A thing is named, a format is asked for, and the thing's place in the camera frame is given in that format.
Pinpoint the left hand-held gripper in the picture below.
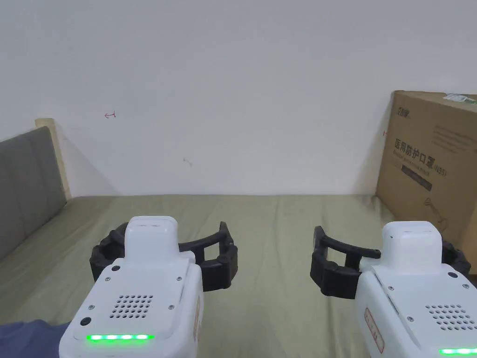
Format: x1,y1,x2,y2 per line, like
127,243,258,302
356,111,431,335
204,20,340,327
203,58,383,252
58,216,239,358

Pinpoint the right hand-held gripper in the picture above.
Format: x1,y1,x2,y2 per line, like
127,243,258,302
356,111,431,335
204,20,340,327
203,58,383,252
310,221,477,358

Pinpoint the brown cardboard carton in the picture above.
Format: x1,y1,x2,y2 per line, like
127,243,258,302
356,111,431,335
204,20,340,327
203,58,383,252
374,90,477,275

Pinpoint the bed with pale green sheet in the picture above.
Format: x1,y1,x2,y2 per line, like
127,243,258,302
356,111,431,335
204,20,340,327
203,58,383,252
0,193,477,332

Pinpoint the grey padded headboard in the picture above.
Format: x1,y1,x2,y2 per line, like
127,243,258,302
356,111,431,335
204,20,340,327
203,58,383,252
0,125,68,261

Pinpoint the dark blue garment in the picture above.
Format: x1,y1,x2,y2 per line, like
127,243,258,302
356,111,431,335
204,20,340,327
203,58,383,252
0,319,71,358

